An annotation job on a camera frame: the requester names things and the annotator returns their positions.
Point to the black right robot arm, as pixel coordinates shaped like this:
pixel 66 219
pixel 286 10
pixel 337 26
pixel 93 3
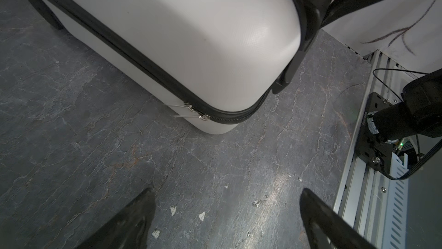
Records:
pixel 420 111

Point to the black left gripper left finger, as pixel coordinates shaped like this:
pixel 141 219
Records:
pixel 129 228

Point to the white slotted cable duct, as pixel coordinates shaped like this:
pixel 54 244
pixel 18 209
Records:
pixel 395 220

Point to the silver zipper pull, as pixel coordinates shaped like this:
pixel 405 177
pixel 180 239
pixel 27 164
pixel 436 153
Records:
pixel 187 106
pixel 203 117

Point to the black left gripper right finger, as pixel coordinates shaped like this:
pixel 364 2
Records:
pixel 324 228

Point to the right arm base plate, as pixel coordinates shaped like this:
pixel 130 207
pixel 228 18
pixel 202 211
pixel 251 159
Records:
pixel 371 147

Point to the white hard-shell suitcase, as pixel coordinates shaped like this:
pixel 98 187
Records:
pixel 224 57

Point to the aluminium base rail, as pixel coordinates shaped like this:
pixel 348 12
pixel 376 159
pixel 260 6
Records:
pixel 371 198

